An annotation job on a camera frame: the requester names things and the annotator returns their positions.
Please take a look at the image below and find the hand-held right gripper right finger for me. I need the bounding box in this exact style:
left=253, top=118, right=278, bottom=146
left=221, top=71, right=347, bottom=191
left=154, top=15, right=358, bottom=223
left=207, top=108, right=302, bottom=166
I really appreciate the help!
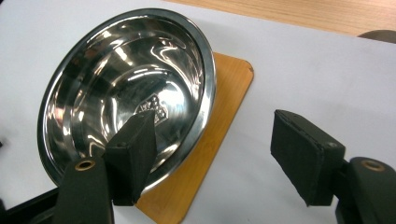
left=270, top=109, right=347, bottom=207

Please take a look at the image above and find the stainless steel bowl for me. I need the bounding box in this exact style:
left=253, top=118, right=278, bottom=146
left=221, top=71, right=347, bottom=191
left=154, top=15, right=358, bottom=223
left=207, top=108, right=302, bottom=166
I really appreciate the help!
left=36, top=7, right=218, bottom=194

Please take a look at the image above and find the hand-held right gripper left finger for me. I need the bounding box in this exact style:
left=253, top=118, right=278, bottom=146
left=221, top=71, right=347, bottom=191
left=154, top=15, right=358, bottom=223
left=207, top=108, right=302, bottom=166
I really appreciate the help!
left=104, top=108, right=159, bottom=207

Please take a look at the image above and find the dark round table grommet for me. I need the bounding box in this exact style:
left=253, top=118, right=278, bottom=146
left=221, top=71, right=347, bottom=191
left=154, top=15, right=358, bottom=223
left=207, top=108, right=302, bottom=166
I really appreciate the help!
left=357, top=29, right=396, bottom=45

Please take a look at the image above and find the square wooden trivet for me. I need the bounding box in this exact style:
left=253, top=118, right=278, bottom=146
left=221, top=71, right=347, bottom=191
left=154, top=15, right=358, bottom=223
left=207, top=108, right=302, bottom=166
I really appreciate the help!
left=134, top=51, right=255, bottom=224

